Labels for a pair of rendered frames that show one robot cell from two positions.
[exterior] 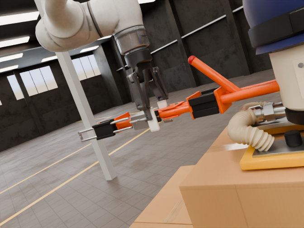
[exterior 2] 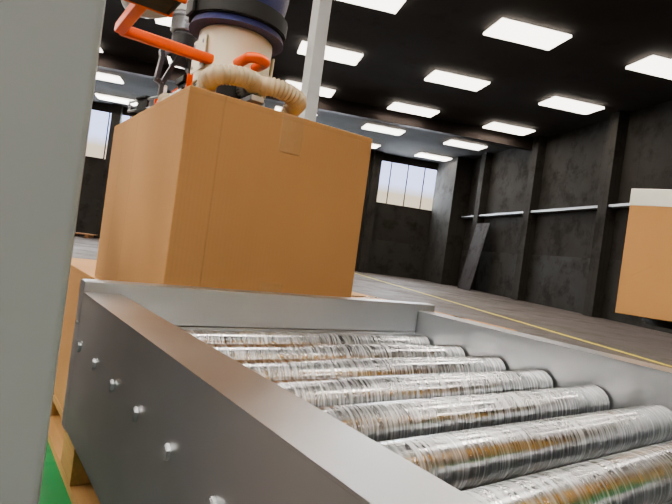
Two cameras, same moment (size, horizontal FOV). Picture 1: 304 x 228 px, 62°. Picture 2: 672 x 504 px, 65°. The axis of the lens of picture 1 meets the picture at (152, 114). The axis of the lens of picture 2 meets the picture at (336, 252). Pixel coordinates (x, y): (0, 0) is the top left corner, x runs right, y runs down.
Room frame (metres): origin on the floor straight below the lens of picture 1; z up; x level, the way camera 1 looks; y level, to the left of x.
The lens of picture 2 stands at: (-0.56, -1.06, 0.70)
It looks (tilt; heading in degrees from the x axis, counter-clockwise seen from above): 0 degrees down; 20
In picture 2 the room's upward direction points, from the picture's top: 8 degrees clockwise
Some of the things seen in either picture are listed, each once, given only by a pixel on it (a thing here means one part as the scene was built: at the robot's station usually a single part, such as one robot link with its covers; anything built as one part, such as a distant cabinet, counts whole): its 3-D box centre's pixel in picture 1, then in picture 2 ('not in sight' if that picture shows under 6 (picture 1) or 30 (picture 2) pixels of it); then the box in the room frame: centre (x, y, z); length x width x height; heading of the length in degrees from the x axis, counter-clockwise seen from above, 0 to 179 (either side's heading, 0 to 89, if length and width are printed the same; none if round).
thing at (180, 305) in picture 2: not in sight; (292, 310); (0.30, -0.68, 0.58); 0.70 x 0.03 x 0.06; 146
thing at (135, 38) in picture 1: (132, 41); (186, 27); (0.74, -0.02, 1.30); 0.09 x 0.09 x 0.06
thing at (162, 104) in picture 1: (164, 111); not in sight; (0.77, -0.04, 1.08); 0.03 x 0.01 x 0.07; 54
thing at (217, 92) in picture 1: (209, 101); (196, 91); (0.65, -0.15, 1.08); 0.10 x 0.08 x 0.06; 144
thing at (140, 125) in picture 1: (146, 118); not in sight; (0.77, 0.02, 1.07); 0.07 x 0.07 x 0.04; 54
